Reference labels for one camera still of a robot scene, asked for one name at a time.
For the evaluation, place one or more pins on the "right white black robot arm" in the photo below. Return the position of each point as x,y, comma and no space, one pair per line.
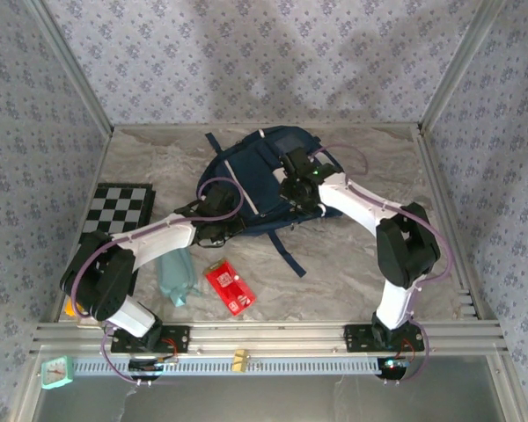
356,206

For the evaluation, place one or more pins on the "black grey chessboard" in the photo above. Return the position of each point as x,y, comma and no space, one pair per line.
119,206

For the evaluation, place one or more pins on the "aluminium frame post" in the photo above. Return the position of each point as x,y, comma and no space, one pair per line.
73,66
459,66

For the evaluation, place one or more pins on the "aluminium side rail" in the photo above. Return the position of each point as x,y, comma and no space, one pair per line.
438,176

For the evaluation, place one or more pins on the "small orange block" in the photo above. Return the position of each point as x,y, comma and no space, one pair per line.
69,310

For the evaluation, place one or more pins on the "teal alarm clock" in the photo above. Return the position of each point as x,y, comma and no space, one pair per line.
55,373

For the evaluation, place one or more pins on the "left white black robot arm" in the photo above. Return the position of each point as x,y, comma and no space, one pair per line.
158,237

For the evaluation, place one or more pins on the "aluminium table rail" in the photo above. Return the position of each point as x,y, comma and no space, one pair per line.
268,336

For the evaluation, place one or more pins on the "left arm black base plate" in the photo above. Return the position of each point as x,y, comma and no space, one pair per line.
176,338

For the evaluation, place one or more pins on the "red card package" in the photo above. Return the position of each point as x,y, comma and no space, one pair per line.
229,285

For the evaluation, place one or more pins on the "brass bracket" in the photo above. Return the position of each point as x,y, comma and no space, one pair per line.
240,360

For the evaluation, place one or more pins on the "navy blue backpack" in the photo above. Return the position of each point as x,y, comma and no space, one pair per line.
255,176

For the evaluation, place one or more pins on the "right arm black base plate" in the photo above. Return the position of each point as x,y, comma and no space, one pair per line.
358,338

